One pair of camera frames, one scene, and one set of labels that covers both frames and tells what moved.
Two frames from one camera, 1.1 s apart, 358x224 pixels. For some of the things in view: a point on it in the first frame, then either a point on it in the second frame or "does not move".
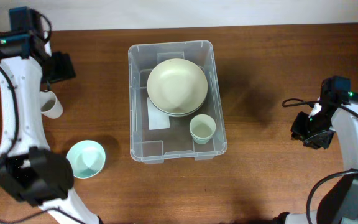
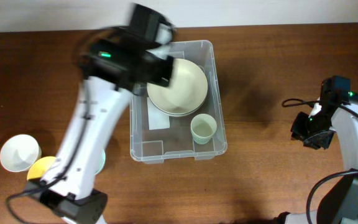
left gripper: x=66 y=69 → x=163 y=79
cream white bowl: x=176 y=87 does not move
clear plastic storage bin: x=175 y=106 does not move
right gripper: x=297 y=132 does not move
